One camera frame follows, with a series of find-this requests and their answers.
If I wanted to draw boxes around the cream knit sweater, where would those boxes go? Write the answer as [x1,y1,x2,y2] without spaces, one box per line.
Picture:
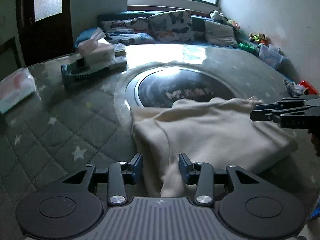
[131,97,298,197]

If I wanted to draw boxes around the red toy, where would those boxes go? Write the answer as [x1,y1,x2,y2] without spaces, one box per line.
[299,80,319,95]

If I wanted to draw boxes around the clear plastic storage box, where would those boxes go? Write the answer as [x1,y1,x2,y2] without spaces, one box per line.
[258,44,286,69]

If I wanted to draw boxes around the green plastic toy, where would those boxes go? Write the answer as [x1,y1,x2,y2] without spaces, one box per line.
[239,42,256,54]

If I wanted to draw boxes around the colourful plush toys pile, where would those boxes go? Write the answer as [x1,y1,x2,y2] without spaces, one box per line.
[248,33,270,46]

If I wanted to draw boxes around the grey quilted star table cover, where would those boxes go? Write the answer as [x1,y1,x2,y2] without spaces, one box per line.
[1,44,319,239]

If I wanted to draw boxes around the grey plain cushion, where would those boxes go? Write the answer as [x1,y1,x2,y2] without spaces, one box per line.
[204,20,239,48]

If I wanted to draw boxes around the black round induction cooktop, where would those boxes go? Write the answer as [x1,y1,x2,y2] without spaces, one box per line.
[125,66,235,108]

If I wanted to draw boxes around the panda plush toy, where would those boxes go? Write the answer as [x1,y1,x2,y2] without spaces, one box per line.
[209,10,228,23]

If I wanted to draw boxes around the blue sofa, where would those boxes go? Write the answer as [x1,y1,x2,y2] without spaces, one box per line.
[74,10,296,75]

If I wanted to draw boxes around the right butterfly print pillow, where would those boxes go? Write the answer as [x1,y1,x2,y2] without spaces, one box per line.
[149,9,194,42]

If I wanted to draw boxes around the butterfly print pillow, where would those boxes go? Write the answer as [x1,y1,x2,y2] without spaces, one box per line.
[98,17,156,46]
[149,9,194,42]

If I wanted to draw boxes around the teal handheld gripper device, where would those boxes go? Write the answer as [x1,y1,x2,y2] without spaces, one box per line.
[61,58,110,90]

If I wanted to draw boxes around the green stacked small boxes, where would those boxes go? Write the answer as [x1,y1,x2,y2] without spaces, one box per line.
[114,43,126,57]

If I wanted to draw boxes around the pink white tissue pack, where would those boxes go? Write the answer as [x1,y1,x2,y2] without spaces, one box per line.
[78,28,116,66]

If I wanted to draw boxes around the white plastic bag with pink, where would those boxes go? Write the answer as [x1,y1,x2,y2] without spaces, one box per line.
[1,68,36,114]

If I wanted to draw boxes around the left butterfly print pillow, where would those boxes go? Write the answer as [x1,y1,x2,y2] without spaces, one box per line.
[98,17,156,46]

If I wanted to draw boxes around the dark wooden door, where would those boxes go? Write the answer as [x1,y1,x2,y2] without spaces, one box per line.
[16,0,73,67]

